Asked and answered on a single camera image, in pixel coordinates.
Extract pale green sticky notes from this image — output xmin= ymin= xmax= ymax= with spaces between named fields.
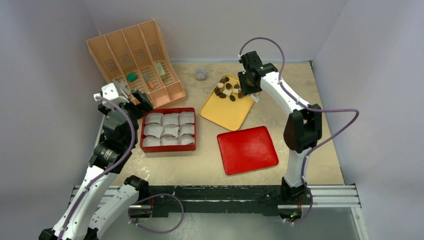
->
xmin=155 ymin=62 xmax=167 ymax=81

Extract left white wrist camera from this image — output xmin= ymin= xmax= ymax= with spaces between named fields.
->
xmin=93 ymin=82 xmax=130 ymax=109

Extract green eraser block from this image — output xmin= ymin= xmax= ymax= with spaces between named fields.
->
xmin=126 ymin=72 xmax=138 ymax=83

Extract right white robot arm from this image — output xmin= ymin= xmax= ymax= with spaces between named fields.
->
xmin=237 ymin=51 xmax=322 ymax=204

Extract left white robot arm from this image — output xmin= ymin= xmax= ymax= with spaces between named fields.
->
xmin=38 ymin=89 xmax=154 ymax=240

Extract peach desk organizer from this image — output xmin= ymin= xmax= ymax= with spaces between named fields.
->
xmin=86 ymin=20 xmax=187 ymax=108

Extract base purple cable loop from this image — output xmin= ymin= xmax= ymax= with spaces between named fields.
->
xmin=127 ymin=193 xmax=184 ymax=234

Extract red chocolate box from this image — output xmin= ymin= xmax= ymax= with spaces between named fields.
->
xmin=140 ymin=107 xmax=197 ymax=153

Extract white chocolate piece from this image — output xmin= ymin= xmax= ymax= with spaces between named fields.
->
xmin=222 ymin=89 xmax=233 ymax=96

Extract metal bracket plate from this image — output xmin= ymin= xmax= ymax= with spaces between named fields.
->
xmin=112 ymin=78 xmax=131 ymax=95

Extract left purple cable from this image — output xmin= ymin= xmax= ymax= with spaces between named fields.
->
xmin=56 ymin=96 xmax=137 ymax=240

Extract metal tongs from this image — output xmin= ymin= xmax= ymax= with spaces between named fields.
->
xmin=249 ymin=93 xmax=260 ymax=103

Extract yellow tray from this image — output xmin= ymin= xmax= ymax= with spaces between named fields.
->
xmin=199 ymin=75 xmax=254 ymax=131

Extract small clear cup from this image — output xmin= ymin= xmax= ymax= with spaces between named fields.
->
xmin=195 ymin=66 xmax=207 ymax=81

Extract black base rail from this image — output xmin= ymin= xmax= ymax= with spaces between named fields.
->
xmin=71 ymin=183 xmax=362 ymax=220

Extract orange handled cutter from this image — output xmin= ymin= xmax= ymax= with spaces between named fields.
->
xmin=142 ymin=73 xmax=156 ymax=90

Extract red box lid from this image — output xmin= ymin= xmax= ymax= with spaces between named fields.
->
xmin=217 ymin=126 xmax=279 ymax=176

